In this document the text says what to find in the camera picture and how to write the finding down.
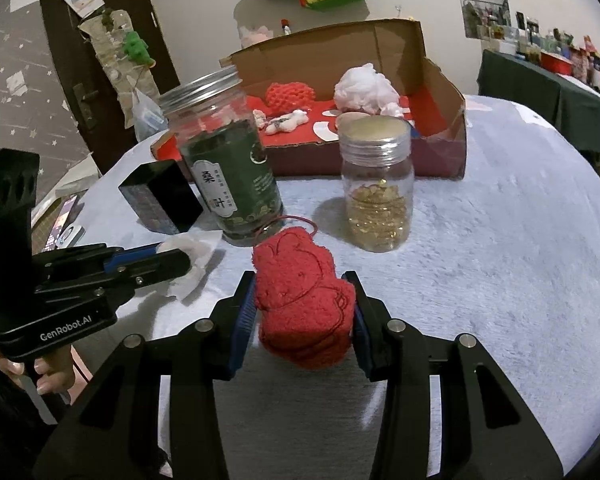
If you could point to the pink plush item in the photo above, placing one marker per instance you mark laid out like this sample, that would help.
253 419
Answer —
255 35

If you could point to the clear plastic bag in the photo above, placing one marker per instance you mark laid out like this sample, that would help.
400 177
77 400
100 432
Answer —
147 119

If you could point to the small white plush toy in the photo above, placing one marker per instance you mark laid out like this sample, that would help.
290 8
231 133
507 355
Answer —
285 122

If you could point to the person's left hand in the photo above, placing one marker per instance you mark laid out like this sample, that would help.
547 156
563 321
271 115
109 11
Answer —
52 370

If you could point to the dark brown door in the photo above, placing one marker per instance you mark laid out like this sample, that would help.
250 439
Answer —
110 50

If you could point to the red bowl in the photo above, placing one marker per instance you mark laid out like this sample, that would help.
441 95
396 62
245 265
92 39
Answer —
555 61

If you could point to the smartphone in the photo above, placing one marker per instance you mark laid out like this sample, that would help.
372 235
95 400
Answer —
62 220

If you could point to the white bath pouf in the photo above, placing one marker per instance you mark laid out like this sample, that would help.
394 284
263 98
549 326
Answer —
365 91

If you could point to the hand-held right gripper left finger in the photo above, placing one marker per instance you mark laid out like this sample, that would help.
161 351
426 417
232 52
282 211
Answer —
245 321

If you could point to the white bottle with red cap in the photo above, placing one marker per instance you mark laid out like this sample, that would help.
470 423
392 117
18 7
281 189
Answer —
286 27

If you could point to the white tissue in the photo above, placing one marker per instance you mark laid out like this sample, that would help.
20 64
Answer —
190 260

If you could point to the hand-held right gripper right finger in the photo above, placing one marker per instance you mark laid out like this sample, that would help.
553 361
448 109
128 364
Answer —
360 332

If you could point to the black rectangular box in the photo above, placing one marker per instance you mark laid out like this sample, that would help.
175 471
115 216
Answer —
161 200

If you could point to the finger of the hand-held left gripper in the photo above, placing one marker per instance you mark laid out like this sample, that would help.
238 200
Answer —
155 266
130 258

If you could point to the beige hanging door organizer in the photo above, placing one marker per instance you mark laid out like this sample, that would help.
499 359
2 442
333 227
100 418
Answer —
117 65

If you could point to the red plush rabbit towel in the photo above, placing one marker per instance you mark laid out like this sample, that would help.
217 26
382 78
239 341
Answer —
302 302

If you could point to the row of bottles and cosmetics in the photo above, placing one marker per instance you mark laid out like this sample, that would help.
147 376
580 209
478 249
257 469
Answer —
555 47

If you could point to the table with dark green cloth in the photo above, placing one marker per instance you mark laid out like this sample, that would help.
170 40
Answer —
550 100

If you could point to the clear jar of gold beads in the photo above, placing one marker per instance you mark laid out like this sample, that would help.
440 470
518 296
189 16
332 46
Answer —
377 190

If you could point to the cardboard box with red lining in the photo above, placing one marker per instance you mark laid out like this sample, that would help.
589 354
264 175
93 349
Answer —
350 110

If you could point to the red mesh sponge ball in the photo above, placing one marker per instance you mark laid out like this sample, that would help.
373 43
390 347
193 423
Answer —
290 96

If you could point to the green tea leaf jar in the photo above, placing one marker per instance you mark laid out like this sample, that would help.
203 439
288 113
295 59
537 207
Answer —
230 170

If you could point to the green plush toy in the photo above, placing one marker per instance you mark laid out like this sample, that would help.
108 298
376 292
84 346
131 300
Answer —
137 47

